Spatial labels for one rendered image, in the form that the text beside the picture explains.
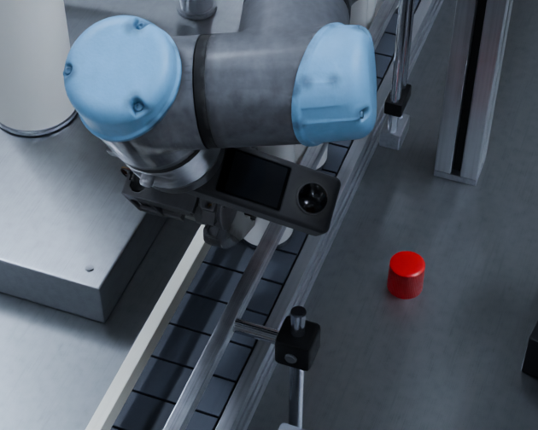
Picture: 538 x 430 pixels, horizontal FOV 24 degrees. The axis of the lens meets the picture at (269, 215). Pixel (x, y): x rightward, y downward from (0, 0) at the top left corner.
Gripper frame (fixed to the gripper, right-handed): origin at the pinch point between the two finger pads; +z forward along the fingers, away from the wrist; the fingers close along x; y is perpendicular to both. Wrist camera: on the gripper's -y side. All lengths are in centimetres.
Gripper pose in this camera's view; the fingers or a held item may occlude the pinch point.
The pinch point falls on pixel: (252, 219)
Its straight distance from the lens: 110.1
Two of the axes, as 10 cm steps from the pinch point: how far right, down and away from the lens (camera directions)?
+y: -9.4, -2.5, 2.4
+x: -3.0, 9.3, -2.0
